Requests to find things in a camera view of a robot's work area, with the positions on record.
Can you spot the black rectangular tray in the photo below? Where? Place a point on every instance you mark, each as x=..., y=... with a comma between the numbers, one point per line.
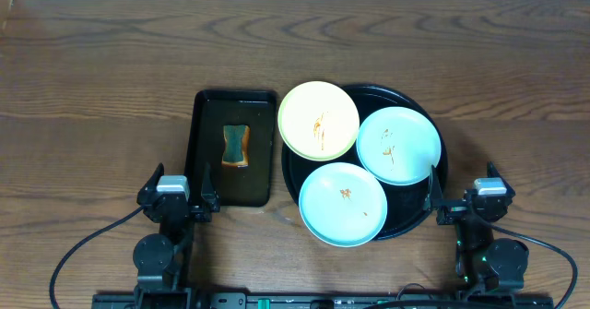
x=213, y=109

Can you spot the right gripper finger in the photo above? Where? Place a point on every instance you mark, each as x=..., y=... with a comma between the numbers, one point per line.
x=434, y=197
x=493, y=173

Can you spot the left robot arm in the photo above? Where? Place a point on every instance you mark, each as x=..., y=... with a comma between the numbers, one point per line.
x=162, y=259

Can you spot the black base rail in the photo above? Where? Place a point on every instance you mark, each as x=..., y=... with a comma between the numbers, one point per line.
x=229, y=300

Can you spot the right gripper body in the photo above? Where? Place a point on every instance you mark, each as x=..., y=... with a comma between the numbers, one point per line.
x=454, y=210

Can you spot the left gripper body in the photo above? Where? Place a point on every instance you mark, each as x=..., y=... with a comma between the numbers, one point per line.
x=202, y=215

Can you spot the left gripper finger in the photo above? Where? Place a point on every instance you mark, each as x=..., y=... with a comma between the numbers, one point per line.
x=151, y=185
x=208, y=191

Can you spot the light blue plate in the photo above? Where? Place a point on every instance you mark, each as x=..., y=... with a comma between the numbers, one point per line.
x=342, y=204
x=398, y=145

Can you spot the black round tray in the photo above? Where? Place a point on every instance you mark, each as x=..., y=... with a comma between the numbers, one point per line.
x=405, y=203

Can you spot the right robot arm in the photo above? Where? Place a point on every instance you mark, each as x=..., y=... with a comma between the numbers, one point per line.
x=488, y=266

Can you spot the green and orange sponge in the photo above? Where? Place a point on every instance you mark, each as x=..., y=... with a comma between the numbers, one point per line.
x=236, y=138

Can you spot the yellow plate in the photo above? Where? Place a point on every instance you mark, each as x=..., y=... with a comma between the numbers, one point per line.
x=318, y=121

